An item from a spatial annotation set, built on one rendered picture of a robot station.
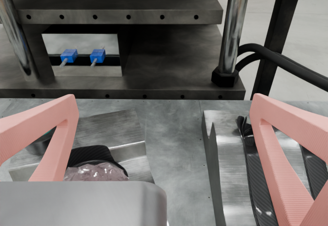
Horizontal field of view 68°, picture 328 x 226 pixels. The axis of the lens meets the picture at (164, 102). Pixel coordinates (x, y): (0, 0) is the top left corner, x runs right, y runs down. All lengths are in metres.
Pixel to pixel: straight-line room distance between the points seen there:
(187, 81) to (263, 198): 0.56
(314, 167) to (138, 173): 0.33
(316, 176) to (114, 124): 0.41
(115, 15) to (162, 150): 0.49
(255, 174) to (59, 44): 0.78
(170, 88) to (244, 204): 0.54
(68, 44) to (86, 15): 0.13
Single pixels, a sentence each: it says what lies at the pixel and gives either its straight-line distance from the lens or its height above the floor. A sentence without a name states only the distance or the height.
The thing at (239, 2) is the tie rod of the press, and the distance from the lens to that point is 0.81.
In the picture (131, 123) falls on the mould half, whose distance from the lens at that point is 0.56.
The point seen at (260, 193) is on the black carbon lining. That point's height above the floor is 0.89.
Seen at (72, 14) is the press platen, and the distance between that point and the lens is 0.93.
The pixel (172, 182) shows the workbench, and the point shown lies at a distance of 0.58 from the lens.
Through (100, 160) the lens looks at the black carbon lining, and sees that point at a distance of 0.55.
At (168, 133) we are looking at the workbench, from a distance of 0.68.
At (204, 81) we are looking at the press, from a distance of 0.94.
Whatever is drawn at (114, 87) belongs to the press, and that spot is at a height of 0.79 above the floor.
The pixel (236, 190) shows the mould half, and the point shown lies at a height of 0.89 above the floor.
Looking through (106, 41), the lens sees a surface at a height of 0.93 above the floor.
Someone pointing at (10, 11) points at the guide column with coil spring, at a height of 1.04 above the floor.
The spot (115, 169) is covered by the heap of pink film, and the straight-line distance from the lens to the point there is 0.49.
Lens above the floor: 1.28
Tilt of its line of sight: 37 degrees down
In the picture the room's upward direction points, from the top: straight up
